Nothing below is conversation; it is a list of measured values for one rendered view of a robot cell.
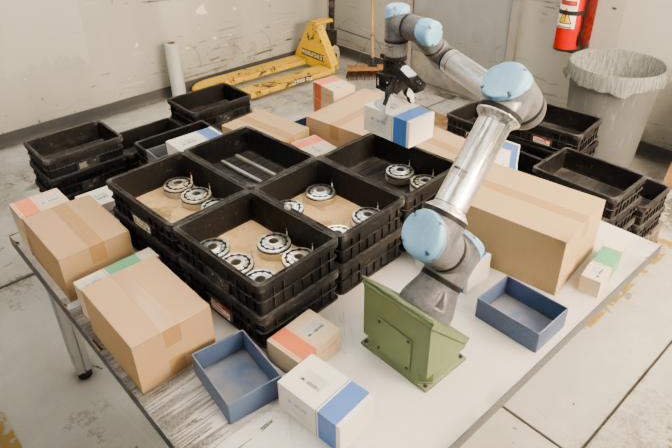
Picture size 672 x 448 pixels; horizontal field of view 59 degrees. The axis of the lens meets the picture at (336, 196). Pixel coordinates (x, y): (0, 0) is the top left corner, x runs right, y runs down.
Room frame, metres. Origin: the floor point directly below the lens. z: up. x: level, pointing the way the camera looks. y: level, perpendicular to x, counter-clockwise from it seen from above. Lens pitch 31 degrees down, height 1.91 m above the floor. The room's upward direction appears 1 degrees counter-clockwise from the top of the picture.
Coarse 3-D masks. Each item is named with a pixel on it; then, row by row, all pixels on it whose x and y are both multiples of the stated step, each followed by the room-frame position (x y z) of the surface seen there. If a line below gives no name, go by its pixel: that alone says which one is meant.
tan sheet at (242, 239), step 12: (240, 228) 1.58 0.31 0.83; (252, 228) 1.58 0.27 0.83; (264, 228) 1.58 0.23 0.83; (228, 240) 1.51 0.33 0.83; (240, 240) 1.51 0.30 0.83; (252, 240) 1.51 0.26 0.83; (240, 252) 1.45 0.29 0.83; (252, 252) 1.45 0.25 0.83; (264, 264) 1.39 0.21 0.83; (276, 264) 1.39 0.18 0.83
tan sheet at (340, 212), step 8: (304, 192) 1.80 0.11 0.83; (304, 200) 1.74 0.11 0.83; (336, 200) 1.74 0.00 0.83; (344, 200) 1.74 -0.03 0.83; (304, 208) 1.69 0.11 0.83; (312, 208) 1.69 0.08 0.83; (320, 208) 1.69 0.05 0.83; (328, 208) 1.69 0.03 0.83; (336, 208) 1.69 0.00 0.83; (344, 208) 1.69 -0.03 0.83; (352, 208) 1.69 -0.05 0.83; (312, 216) 1.64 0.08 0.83; (320, 216) 1.64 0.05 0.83; (328, 216) 1.64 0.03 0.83; (336, 216) 1.64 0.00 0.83; (344, 216) 1.64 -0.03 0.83; (328, 224) 1.59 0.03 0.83; (336, 224) 1.59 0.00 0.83; (344, 224) 1.59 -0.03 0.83
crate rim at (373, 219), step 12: (300, 168) 1.79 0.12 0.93; (336, 168) 1.79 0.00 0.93; (276, 180) 1.71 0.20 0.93; (360, 180) 1.71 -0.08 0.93; (264, 192) 1.63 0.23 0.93; (396, 204) 1.55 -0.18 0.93; (372, 216) 1.48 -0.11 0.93; (384, 216) 1.51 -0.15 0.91; (324, 228) 1.43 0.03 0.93; (360, 228) 1.44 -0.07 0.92
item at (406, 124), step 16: (368, 112) 1.83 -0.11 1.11; (400, 112) 1.78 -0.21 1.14; (416, 112) 1.77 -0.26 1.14; (432, 112) 1.77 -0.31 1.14; (368, 128) 1.83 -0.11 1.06; (384, 128) 1.78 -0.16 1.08; (400, 128) 1.72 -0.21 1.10; (416, 128) 1.72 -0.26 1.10; (432, 128) 1.77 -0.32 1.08; (400, 144) 1.72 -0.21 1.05; (416, 144) 1.72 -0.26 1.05
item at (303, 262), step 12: (252, 192) 1.63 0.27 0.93; (276, 204) 1.56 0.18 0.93; (300, 216) 1.49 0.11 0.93; (192, 240) 1.38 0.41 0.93; (336, 240) 1.37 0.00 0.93; (204, 252) 1.33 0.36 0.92; (312, 252) 1.31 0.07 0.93; (324, 252) 1.33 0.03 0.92; (216, 264) 1.29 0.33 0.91; (228, 264) 1.26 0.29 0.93; (300, 264) 1.27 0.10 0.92; (240, 276) 1.21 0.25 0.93; (276, 276) 1.21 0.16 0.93; (288, 276) 1.23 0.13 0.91; (252, 288) 1.18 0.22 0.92; (264, 288) 1.18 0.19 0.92
